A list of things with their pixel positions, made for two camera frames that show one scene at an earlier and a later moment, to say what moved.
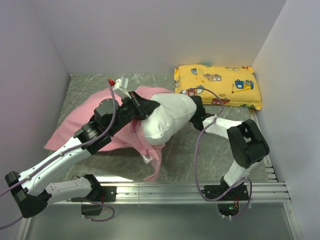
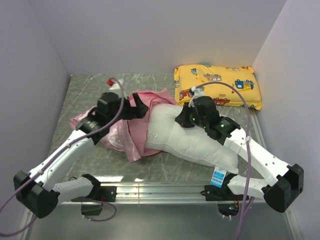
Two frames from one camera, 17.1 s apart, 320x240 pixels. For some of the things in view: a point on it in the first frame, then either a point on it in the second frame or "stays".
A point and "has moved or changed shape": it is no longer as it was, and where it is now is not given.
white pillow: (174, 111) has moved or changed shape
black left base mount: (101, 194) stays
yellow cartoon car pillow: (235, 86) stays
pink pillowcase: (132, 139) has moved or changed shape
